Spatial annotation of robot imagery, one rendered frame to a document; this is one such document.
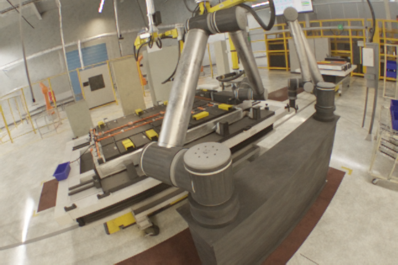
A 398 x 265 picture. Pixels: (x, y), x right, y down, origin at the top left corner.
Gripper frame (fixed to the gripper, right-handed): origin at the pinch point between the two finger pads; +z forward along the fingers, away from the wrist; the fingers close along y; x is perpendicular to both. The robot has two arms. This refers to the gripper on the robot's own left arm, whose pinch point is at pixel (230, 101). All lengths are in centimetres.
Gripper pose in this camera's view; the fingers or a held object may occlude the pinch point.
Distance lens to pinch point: 199.6
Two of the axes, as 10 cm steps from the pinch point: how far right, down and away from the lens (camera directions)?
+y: 8.1, -3.0, 4.9
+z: -3.3, 4.6, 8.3
